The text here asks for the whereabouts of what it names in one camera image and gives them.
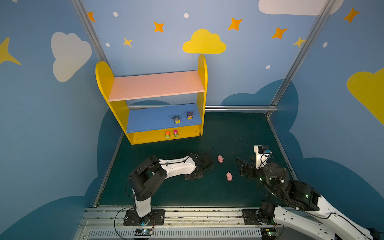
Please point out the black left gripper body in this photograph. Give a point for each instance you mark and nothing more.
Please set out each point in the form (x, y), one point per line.
(202, 163)

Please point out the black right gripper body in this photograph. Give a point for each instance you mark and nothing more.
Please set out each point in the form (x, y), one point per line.
(250, 170)

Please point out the purple yellow star toy figure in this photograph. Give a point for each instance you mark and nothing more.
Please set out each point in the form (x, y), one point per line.
(190, 115)

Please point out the blue yellow toy figure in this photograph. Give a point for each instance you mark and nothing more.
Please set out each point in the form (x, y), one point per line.
(176, 119)

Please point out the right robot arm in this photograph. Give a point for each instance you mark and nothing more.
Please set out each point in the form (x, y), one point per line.
(328, 223)

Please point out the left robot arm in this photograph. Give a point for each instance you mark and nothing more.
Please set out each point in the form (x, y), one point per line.
(146, 179)

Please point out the pink toy pig centre right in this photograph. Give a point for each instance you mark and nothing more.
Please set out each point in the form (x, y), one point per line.
(220, 159)

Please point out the pink toy pig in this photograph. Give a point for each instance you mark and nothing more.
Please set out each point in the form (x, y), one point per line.
(220, 159)
(229, 176)

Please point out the pink toy pig front right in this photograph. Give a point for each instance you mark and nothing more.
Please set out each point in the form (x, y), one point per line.
(229, 176)

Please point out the right circuit board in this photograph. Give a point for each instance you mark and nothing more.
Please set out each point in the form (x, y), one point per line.
(268, 234)

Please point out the circuit board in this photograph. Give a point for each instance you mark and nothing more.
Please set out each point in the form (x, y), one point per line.
(144, 232)
(268, 234)

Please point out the yellow toy shelf unit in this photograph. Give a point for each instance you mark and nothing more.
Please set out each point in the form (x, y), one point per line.
(150, 125)

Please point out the left circuit board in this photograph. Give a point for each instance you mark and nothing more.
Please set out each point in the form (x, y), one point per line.
(144, 232)

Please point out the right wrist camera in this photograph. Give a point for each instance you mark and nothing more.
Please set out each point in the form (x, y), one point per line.
(263, 153)

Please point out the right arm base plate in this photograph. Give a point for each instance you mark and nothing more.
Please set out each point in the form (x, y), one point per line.
(255, 217)

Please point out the rear aluminium frame bar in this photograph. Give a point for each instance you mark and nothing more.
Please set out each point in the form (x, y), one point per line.
(232, 109)

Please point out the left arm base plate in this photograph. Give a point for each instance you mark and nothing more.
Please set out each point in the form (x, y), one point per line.
(155, 217)

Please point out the aluminium front rail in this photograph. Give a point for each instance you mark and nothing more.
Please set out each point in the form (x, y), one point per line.
(181, 223)

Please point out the right aluminium frame post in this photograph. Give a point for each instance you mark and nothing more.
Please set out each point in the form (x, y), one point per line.
(311, 38)

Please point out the aluminium frame post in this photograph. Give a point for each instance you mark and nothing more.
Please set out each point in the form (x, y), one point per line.
(87, 24)
(311, 38)

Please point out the left aluminium frame post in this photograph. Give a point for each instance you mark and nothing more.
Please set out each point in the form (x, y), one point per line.
(87, 24)

